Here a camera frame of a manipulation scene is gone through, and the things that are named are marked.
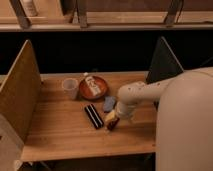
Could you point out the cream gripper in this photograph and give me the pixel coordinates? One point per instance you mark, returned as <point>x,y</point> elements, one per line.
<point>111,116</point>

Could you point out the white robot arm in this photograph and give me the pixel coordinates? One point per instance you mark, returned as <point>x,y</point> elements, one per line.
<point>184,125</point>

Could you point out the white ceramic cup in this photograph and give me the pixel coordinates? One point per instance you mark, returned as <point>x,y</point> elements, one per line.
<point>71,86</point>

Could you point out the blue sponge block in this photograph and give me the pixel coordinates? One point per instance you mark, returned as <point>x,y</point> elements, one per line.
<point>109,103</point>

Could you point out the black striped rectangular box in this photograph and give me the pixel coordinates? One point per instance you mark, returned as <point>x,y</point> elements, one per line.
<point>94,116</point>

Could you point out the brown round plate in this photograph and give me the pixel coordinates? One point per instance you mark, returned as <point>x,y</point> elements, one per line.
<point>84,91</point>

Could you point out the white tube on plate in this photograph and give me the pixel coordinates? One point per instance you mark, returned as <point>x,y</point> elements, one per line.
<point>92,85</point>

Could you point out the dark right side panel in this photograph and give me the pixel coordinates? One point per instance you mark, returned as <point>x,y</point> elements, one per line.
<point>164,63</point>

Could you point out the left wooden side panel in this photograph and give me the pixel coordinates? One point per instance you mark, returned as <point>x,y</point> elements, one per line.
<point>20,90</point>

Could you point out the white bottle on shelf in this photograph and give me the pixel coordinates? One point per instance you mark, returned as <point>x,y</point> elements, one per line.
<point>30,7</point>

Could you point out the wooden shelf rail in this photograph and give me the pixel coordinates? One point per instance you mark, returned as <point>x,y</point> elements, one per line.
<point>116,21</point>

